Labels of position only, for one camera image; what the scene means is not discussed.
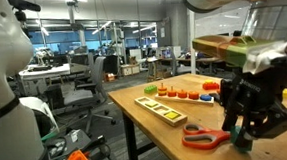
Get white office desk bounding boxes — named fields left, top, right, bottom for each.
left=16, top=62, right=73, bottom=97

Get black metal rail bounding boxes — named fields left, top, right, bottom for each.
left=207, top=91, right=223, bottom=104

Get orange floor box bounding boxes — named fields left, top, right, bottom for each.
left=103, top=72, right=116, bottom=82

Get blue stacking ring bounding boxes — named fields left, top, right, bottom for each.
left=198, top=93, right=213, bottom=103

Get beige storage box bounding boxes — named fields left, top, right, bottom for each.
left=120, top=63, right=141, bottom=77

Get wooden ring stacker board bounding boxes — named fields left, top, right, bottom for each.
left=153, top=89, right=216, bottom=110

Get white rounded cover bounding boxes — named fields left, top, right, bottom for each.
left=18, top=94, right=61, bottom=141

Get green tan wrist camera mount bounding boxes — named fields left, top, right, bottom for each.
left=191, top=30, right=287, bottom=79

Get green toy brick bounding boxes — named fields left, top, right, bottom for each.
left=143, top=84, right=158, bottom=95

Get black floor equipment case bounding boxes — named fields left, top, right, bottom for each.
left=44, top=126, right=114, bottom=160

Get wooden office desk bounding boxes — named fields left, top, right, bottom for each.
left=158, top=53, right=225, bottom=78

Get black table frame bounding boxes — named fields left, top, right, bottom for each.
left=121, top=109, right=157, bottom=160

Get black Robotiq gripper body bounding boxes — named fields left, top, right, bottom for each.
left=227, top=72, right=284, bottom=120

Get black overhead camera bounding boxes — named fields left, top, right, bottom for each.
left=6, top=0, right=43, bottom=23

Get orange yellow ring stack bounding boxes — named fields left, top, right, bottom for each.
left=157, top=82, right=169, bottom=97

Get grey office chair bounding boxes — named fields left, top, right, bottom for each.
left=60, top=55, right=118, bottom=136

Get orange stacking ring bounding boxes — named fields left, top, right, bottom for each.
left=166, top=86, right=178, bottom=99
left=176, top=88, right=189, bottom=100
left=187, top=90, right=201, bottom=101

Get red toy brick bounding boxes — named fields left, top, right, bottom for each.
left=202, top=80, right=220, bottom=91

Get orange grey handled scissors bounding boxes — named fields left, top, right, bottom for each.
left=180, top=120, right=234, bottom=152

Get green wooden block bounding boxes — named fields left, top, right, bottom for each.
left=228, top=123, right=255, bottom=154

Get yellow square block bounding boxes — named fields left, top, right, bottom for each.
left=145, top=100, right=159, bottom=109
left=164, top=110, right=182, bottom=121

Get wooden compartment box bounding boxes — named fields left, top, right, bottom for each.
left=134, top=93, right=189, bottom=130

